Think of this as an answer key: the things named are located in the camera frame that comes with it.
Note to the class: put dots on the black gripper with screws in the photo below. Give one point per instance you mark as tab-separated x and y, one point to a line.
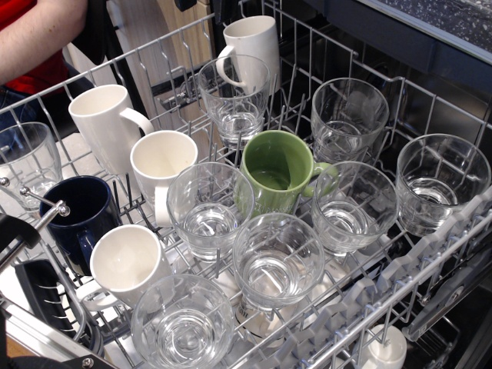
37	278

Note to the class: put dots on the person forearm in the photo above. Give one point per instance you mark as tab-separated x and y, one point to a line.
38	34

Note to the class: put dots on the dark blue mug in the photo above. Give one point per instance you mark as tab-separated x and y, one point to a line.
92	214

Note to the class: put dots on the white mug front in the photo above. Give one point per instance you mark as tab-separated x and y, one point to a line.
124	264

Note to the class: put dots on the white mug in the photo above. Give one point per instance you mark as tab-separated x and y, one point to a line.
157	159
124	264
255	36
105	117

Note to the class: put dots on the clear glass far left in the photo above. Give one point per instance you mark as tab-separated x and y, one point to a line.
29	158

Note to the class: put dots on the clear glass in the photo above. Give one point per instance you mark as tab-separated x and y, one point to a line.
235	90
347	115
437	175
352	206
183	321
207	205
278	260
29	158

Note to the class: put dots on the clear glass front bottom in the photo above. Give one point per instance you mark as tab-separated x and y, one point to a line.
183	321

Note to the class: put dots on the white mug middle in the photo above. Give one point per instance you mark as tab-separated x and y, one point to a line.
157	159

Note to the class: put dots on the white mug left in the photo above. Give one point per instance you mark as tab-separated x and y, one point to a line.
105	117

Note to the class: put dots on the red shirt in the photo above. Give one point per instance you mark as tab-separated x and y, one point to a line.
50	72

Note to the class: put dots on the clear glass front centre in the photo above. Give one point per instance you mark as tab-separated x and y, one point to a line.
278	260

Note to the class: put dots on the green mug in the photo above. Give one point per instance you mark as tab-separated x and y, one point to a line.
279	166

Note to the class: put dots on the clear glass back centre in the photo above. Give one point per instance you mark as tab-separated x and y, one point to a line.
235	90

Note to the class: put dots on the clear glass right middle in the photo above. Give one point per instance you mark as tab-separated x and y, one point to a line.
352	206

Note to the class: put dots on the white mug back centre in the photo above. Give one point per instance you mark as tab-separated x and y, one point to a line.
255	36

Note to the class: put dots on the clear glass back right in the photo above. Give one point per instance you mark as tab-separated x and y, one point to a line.
347	115

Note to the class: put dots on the white rack roller wheel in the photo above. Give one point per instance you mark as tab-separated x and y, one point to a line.
387	348

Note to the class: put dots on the clear glass far right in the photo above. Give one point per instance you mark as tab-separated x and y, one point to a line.
437	175

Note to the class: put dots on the dark speckled countertop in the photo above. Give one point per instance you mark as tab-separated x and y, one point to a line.
465	25

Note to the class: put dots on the grey wire dishwasher rack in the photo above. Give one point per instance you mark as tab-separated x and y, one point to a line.
436	290

